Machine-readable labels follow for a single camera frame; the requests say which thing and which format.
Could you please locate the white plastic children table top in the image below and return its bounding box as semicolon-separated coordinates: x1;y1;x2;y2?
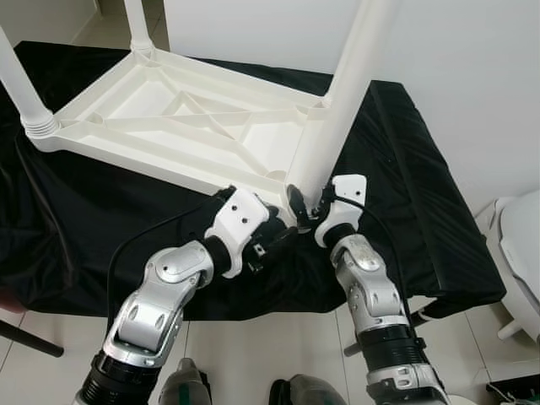
24;46;338;229

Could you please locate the grey robot right foot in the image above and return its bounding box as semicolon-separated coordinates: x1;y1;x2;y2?
268;375;347;405

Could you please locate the pink soft object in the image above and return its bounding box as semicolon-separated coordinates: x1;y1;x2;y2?
0;287;22;313

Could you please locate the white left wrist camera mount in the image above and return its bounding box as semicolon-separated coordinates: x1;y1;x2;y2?
205;187;271;279

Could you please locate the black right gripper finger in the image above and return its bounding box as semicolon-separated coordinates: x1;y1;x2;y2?
287;184;311;224

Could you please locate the grey robot foot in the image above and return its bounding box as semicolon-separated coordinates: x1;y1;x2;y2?
160;359;212;405
268;375;347;405

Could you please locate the white rounded plastic object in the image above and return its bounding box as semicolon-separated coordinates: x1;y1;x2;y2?
477;192;540;343

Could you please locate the black flat floor object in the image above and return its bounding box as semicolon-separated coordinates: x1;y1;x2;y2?
485;375;540;405

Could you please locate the grey robot left foot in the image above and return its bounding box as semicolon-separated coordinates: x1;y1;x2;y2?
160;359;212;405

